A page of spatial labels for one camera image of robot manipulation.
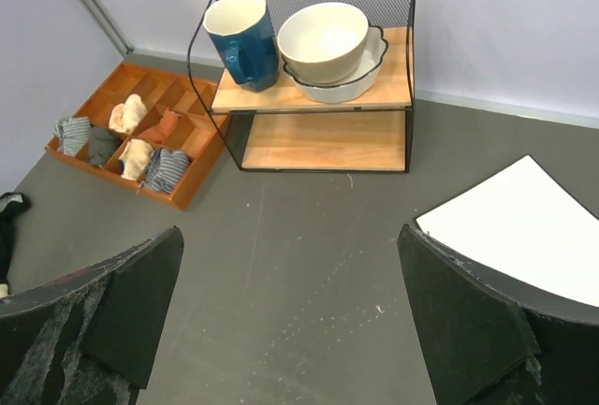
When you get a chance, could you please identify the white scalloped dish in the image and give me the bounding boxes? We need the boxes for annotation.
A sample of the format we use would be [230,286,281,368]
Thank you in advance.
[283,25,389,104]

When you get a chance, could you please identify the black wire wooden shelf rack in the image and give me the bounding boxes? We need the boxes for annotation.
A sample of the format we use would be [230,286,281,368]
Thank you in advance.
[197,0,416,173]

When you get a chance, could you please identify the cream rolled cloth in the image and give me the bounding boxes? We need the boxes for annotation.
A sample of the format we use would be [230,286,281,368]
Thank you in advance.
[119,138,153,181]
[109,94,148,134]

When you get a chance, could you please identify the orange rolled cloth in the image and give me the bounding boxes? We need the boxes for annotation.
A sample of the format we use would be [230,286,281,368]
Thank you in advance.
[139,109,181,144]

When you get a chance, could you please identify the cream ceramic bowl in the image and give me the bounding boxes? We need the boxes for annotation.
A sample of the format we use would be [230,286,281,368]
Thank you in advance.
[277,2,370,85]

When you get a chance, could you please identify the dark grey rolled cloth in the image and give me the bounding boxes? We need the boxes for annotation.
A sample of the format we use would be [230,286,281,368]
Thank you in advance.
[88,126,122,166]

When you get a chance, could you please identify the white square plate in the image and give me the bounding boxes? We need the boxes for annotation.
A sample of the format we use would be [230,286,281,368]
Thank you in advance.
[416,155,598,306]

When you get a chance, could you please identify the wooden compartment organizer tray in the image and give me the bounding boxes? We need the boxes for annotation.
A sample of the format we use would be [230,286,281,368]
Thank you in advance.
[46,63,228,210]

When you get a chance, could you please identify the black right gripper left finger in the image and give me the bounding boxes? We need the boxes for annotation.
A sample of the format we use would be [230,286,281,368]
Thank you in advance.
[1,226,183,404]

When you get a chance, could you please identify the blue striped rolled cloth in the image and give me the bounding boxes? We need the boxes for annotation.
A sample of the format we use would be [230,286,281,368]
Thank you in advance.
[141,148,190,195]

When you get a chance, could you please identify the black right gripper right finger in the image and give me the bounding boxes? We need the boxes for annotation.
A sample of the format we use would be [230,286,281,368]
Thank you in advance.
[398,224,598,404]

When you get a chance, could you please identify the cream rolled cloth lower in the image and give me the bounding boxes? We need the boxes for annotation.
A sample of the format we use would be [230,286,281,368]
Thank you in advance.
[119,138,153,181]

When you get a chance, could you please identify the blue ceramic mug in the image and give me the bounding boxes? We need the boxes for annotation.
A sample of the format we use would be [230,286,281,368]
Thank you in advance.
[202,0,279,92]

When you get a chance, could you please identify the grey striped rolled cloth left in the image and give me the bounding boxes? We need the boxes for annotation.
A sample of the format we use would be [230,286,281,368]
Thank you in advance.
[53,116,92,156]

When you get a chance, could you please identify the cream rolled cloth upper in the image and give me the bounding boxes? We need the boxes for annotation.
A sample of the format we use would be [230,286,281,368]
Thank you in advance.
[109,94,148,134]

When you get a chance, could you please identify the black underwear cream waistband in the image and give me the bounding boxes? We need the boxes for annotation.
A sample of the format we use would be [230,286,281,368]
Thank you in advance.
[0,192,31,298]

